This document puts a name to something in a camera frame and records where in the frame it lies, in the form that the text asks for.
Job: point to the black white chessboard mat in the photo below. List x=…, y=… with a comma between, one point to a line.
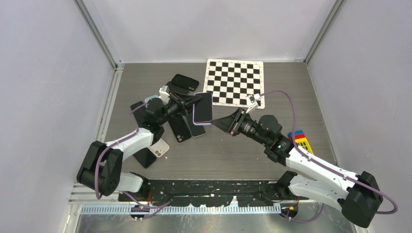
x=231, y=81

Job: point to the aluminium front rail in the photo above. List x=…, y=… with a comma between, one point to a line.
x=212, y=205

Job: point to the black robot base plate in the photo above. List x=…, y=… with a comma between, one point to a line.
x=209, y=191

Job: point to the red blue toy block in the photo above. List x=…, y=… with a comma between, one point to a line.
x=299, y=134

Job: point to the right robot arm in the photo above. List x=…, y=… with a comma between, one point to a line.
x=356, y=196

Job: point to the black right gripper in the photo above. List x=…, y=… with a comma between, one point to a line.
x=232, y=124

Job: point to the black phone case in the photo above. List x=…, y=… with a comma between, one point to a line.
x=179, y=128

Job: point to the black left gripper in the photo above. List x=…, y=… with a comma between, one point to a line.
x=182, y=101

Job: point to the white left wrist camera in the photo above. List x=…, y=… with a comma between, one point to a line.
x=164, y=94

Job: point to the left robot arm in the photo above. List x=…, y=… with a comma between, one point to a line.
x=101, y=169

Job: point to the yellow window toy block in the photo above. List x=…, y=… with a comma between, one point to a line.
x=303, y=142

